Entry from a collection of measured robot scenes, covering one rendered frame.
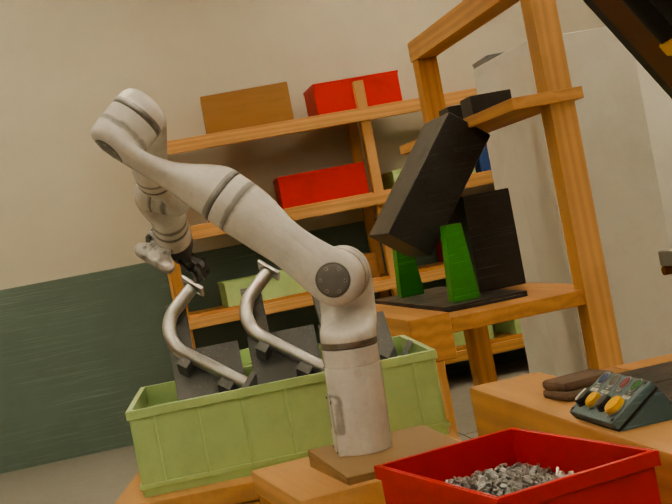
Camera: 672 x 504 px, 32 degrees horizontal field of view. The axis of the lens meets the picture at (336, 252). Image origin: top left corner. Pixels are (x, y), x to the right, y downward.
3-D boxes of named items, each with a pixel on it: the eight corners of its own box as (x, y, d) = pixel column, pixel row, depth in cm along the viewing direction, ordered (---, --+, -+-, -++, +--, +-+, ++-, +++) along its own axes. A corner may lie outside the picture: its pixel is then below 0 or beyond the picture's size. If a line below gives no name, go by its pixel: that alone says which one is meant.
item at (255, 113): (621, 350, 838) (562, 34, 834) (203, 443, 782) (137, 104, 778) (590, 346, 892) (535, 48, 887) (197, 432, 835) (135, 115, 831)
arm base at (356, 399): (340, 459, 187) (325, 353, 186) (332, 446, 196) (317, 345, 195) (397, 449, 188) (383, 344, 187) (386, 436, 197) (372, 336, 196)
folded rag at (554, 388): (596, 385, 193) (593, 367, 193) (623, 388, 185) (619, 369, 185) (542, 398, 190) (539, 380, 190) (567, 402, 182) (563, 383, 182)
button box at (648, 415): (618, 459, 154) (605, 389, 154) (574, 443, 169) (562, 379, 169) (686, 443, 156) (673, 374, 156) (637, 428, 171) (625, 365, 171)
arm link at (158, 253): (132, 254, 236) (128, 240, 230) (165, 213, 240) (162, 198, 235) (169, 276, 234) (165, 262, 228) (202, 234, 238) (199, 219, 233)
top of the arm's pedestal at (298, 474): (304, 528, 172) (299, 501, 172) (254, 493, 203) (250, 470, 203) (501, 475, 182) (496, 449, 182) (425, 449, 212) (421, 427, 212)
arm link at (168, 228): (138, 234, 232) (181, 244, 231) (127, 195, 219) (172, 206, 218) (150, 204, 235) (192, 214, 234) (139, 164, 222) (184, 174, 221)
